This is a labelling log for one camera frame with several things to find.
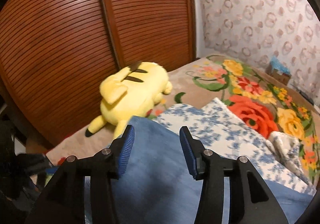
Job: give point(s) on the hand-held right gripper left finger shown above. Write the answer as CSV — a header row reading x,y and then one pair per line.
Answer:
x,y
126,149

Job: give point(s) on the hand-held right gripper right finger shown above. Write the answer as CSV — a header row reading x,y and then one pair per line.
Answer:
x,y
187,151

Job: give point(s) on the blue denim pants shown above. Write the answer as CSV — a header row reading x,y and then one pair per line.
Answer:
x,y
155,176

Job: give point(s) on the white blue-flowered bed cloth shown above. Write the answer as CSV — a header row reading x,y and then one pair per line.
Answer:
x,y
220,136

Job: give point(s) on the yellow plush toy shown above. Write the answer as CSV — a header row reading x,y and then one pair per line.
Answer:
x,y
135,91

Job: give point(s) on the brown flowered blanket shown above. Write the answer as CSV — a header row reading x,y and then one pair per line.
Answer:
x,y
250,114

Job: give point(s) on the small cardboard box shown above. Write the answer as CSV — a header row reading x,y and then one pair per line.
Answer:
x,y
280,76

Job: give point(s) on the wooden louvered wardrobe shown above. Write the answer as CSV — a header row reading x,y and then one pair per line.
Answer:
x,y
75,39

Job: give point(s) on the light blue cloth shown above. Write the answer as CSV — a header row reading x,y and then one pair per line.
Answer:
x,y
280,65

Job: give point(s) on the circle-patterned sheer curtain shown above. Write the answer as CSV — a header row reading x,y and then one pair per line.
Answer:
x,y
255,14

